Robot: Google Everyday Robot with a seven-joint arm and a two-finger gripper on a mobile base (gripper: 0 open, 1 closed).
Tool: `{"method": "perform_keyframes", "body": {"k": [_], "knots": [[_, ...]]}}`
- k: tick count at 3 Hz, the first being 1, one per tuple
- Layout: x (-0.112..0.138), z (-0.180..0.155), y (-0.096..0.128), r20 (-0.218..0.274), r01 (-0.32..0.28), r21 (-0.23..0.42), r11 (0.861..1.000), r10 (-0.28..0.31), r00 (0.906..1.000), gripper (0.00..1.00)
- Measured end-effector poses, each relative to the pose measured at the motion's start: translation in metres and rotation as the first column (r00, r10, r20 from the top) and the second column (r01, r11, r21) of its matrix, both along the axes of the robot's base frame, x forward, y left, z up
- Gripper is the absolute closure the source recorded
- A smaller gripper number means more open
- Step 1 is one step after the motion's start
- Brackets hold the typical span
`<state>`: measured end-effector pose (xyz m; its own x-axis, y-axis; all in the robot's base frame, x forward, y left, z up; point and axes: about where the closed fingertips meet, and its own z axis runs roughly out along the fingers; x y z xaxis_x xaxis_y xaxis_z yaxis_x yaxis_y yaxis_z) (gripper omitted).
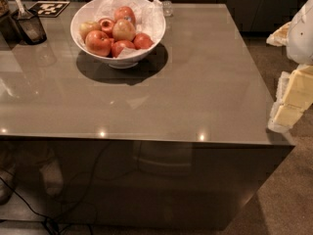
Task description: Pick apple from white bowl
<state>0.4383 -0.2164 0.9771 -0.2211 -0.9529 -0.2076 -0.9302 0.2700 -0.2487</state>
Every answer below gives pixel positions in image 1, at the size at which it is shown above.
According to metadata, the yellow-green apple left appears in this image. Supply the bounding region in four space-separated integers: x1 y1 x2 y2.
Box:
79 21 101 40

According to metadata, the black cable under table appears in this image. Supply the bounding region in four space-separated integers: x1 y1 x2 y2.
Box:
0 140 145 235

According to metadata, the black white fiducial marker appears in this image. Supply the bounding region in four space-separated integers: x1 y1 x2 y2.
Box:
30 1 68 18

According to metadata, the red apple top back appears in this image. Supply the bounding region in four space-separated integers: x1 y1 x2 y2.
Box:
113 6 136 24

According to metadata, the red apple front centre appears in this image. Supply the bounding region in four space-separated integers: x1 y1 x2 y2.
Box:
112 40 135 58

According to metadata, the red apple stem cavity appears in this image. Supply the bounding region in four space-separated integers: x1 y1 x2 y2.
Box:
99 18 115 37

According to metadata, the white handled utensil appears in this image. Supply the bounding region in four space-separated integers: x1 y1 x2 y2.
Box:
15 0 33 20

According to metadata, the red apple right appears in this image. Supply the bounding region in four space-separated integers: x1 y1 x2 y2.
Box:
133 33 154 49

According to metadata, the red apple front left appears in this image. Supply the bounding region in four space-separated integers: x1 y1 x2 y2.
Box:
85 30 112 57

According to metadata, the red apple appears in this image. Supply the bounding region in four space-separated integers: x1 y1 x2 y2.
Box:
113 6 136 24
85 30 112 57
112 40 135 58
133 33 154 49

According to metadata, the white ceramic bowl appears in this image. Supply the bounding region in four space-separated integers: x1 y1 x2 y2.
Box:
70 0 165 69

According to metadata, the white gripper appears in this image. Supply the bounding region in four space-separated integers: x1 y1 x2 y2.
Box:
266 0 313 133

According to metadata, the small clear glass jar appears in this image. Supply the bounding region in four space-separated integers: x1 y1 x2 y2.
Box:
162 1 173 17

